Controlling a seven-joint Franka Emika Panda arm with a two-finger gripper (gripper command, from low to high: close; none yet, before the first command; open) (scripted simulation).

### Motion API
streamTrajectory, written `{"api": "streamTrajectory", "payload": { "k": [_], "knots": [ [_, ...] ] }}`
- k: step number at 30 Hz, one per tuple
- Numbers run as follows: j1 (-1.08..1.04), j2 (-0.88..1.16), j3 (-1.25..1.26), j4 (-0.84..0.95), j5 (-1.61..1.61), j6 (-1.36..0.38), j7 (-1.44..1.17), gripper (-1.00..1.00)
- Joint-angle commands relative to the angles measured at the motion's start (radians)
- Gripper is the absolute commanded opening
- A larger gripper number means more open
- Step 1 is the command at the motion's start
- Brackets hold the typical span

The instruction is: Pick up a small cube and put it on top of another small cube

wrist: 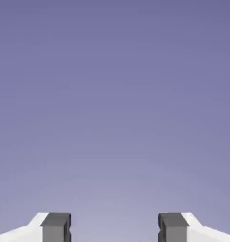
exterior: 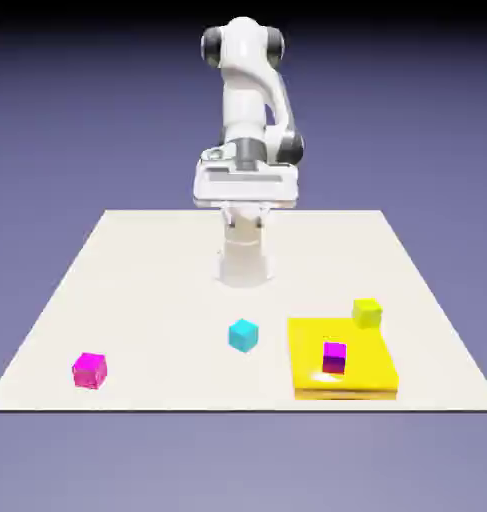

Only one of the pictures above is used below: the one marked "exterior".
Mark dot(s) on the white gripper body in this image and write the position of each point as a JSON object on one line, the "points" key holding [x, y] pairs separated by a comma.
{"points": [[247, 190]]}

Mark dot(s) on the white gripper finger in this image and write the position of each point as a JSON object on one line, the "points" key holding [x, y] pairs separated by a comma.
{"points": [[229, 218], [260, 218]]}

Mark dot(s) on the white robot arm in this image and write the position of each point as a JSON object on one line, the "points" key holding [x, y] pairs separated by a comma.
{"points": [[243, 80]]}

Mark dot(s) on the small cyan cube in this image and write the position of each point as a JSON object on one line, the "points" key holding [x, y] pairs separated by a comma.
{"points": [[243, 335]]}

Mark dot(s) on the small lime yellow cube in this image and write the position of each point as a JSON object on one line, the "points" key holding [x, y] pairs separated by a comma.
{"points": [[367, 312]]}

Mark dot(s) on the small purple cube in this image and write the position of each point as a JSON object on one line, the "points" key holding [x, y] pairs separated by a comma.
{"points": [[334, 357]]}

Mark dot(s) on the small pink cube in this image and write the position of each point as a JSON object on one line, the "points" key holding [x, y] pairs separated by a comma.
{"points": [[89, 370]]}

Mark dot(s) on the large yellow box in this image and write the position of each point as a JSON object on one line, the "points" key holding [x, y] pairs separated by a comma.
{"points": [[359, 372]]}

